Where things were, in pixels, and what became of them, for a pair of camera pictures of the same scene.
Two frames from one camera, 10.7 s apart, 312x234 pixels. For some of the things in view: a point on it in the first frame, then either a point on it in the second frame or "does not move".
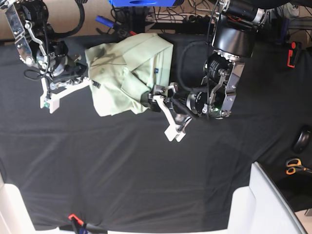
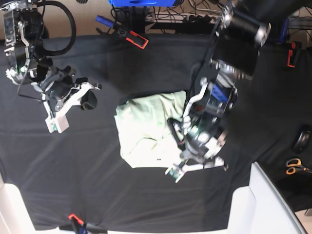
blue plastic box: x=121 y=3 does not move
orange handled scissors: x=294 y=164 does not move
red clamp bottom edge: x=80 y=221 does not move
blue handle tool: x=105 y=21 does not move
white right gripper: x=174 y=131 → x=177 y=169
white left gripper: x=52 y=102 → x=57 y=123
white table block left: x=14 y=217 does not move
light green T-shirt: x=120 y=72 → x=145 y=136
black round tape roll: x=302 y=141 does not move
